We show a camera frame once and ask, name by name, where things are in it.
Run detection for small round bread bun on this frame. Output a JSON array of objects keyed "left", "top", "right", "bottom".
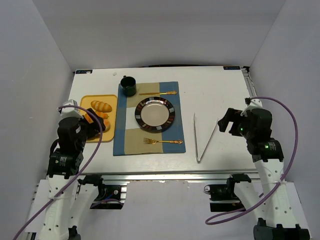
[{"left": 103, "top": 119, "right": 111, "bottom": 132}]

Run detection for silver metal tongs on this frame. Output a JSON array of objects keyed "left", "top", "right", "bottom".
[{"left": 193, "top": 113, "right": 218, "bottom": 164}]

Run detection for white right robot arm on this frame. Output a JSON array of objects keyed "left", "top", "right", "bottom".
[{"left": 218, "top": 108, "right": 311, "bottom": 240}]

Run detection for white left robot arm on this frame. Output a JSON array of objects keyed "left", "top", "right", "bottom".
[{"left": 37, "top": 106, "right": 106, "bottom": 240}]

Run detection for golden croissant bread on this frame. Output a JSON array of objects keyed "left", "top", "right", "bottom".
[{"left": 84, "top": 111, "right": 109, "bottom": 124}]

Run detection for long striped bread roll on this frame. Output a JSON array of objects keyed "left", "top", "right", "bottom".
[{"left": 90, "top": 100, "right": 112, "bottom": 113}]

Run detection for yellow plastic tray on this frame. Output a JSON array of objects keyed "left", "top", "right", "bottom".
[{"left": 79, "top": 94, "right": 118, "bottom": 143}]

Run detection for blue beige checkered placemat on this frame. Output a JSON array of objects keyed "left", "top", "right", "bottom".
[{"left": 113, "top": 81, "right": 186, "bottom": 156}]

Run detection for blue label sticker left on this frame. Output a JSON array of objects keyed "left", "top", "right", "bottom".
[{"left": 75, "top": 69, "right": 93, "bottom": 75}]

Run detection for blue label sticker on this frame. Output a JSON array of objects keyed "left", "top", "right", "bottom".
[
  {"left": 75, "top": 69, "right": 93, "bottom": 75},
  {"left": 223, "top": 66, "right": 241, "bottom": 71}
]

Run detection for gold fork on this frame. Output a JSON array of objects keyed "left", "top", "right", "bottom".
[{"left": 143, "top": 137, "right": 183, "bottom": 145}]

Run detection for blue label sticker right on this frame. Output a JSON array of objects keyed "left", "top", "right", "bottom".
[{"left": 223, "top": 66, "right": 241, "bottom": 71}]

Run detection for dark green mug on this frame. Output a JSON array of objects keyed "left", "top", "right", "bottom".
[{"left": 120, "top": 75, "right": 137, "bottom": 97}]

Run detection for dark rimmed ceramic plate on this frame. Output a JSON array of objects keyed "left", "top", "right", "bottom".
[{"left": 134, "top": 96, "right": 176, "bottom": 132}]

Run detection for gold butter knife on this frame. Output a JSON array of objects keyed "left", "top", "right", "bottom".
[{"left": 139, "top": 90, "right": 178, "bottom": 96}]

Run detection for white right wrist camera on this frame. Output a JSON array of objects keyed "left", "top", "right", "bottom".
[{"left": 242, "top": 97, "right": 263, "bottom": 114}]

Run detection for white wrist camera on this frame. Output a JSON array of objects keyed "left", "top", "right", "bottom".
[
  {"left": 57, "top": 99, "right": 83, "bottom": 119},
  {"left": 242, "top": 97, "right": 263, "bottom": 114}
]

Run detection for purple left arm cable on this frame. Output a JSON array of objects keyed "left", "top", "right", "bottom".
[{"left": 12, "top": 104, "right": 104, "bottom": 240}]

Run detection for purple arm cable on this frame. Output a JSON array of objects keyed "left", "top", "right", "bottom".
[
  {"left": 204, "top": 96, "right": 299, "bottom": 225},
  {"left": 12, "top": 104, "right": 104, "bottom": 240}
]

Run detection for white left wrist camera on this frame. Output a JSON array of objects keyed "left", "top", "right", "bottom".
[{"left": 57, "top": 99, "right": 83, "bottom": 119}]

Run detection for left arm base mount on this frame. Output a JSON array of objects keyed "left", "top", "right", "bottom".
[{"left": 77, "top": 174, "right": 124, "bottom": 210}]

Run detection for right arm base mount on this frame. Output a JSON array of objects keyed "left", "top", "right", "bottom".
[{"left": 203, "top": 173, "right": 260, "bottom": 213}]

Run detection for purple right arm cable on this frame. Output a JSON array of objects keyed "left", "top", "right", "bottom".
[{"left": 204, "top": 96, "right": 299, "bottom": 225}]

